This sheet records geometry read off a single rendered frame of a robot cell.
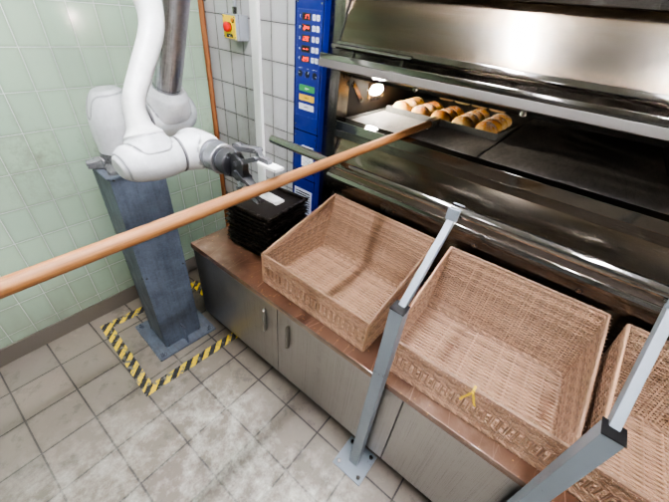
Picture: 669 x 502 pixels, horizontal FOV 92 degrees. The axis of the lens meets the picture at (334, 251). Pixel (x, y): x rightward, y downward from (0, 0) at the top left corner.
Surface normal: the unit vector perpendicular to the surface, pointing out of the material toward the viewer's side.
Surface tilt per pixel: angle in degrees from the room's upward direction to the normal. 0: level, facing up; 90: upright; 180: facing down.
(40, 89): 90
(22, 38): 90
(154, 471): 0
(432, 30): 70
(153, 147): 60
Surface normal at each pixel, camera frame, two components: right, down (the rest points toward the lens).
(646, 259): -0.55, 0.12
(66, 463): 0.09, -0.80
